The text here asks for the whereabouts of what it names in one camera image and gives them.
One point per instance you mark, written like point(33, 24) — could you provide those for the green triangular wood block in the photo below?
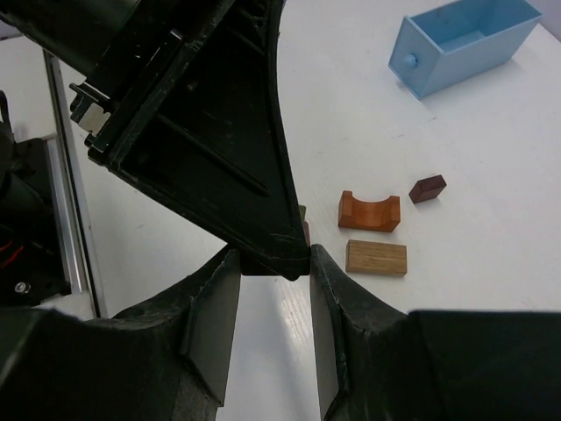
point(303, 211)

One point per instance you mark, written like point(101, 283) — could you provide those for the dark brown small block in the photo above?
point(427, 189)

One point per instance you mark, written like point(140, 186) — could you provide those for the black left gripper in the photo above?
point(181, 102)

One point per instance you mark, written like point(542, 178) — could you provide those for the reddish brown cube block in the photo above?
point(285, 255)

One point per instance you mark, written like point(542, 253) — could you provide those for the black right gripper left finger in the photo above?
point(166, 358)

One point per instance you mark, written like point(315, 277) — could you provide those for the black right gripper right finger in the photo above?
point(374, 362)

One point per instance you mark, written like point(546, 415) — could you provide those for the blue wooden drawer box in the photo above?
point(454, 42)

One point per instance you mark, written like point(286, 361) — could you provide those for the light oak rectangular block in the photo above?
point(365, 257)

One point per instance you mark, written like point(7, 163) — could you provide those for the orange arch wood block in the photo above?
point(381, 216)

